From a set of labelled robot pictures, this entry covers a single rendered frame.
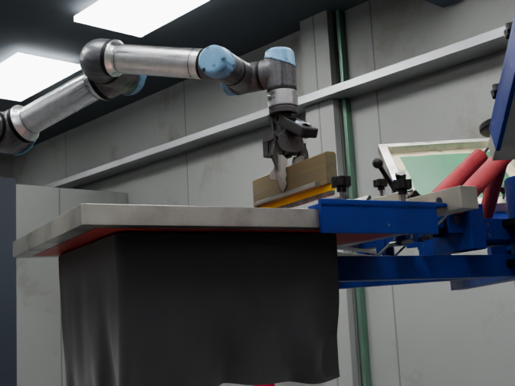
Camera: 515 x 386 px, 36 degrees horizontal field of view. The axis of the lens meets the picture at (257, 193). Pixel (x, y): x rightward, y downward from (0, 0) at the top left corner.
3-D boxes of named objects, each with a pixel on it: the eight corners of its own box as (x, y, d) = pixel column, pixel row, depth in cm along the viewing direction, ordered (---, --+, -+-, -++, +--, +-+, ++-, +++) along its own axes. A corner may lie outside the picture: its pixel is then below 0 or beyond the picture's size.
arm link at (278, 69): (269, 57, 205) (300, 51, 202) (271, 99, 204) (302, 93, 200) (256, 49, 198) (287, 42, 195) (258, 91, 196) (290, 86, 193)
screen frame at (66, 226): (81, 224, 137) (80, 203, 137) (12, 257, 187) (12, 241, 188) (437, 228, 174) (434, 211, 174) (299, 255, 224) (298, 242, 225)
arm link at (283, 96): (303, 89, 197) (273, 86, 193) (303, 107, 196) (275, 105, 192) (287, 98, 203) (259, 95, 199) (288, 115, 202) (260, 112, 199)
